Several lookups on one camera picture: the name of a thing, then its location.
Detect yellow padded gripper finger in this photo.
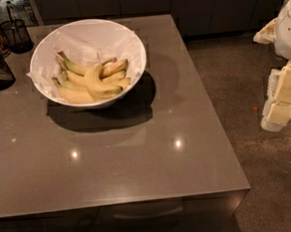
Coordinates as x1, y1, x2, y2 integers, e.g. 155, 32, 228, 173
261, 60, 291, 132
253, 18, 277, 44

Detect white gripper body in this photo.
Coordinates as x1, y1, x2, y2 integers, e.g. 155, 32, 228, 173
274, 0, 291, 60

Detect yellow banana lower right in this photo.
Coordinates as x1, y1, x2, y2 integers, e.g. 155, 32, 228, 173
112, 78, 131, 89

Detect yellow banana middle right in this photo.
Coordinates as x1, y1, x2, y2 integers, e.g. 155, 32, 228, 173
101, 71, 126, 83

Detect yellow banana upper right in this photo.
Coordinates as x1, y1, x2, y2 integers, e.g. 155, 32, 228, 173
100, 60, 128, 78

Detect white paper bowl liner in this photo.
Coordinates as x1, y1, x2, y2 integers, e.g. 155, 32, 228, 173
29, 19, 146, 109

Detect white bowl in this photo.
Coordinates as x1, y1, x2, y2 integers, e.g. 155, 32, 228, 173
28, 19, 146, 109

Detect green-stemmed banana at back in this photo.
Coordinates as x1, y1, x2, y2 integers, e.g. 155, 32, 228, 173
57, 51, 88, 76

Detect yellow banana left middle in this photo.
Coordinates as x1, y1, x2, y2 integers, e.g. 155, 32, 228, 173
62, 69, 85, 87

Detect large yellow banana at front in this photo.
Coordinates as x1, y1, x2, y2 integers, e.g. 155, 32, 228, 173
52, 78, 94, 105

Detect black mesh pen holder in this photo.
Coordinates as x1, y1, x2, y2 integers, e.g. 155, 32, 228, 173
0, 0, 35, 55

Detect drawer handle under table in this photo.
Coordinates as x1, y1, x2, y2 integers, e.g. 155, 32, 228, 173
114, 206, 183, 221

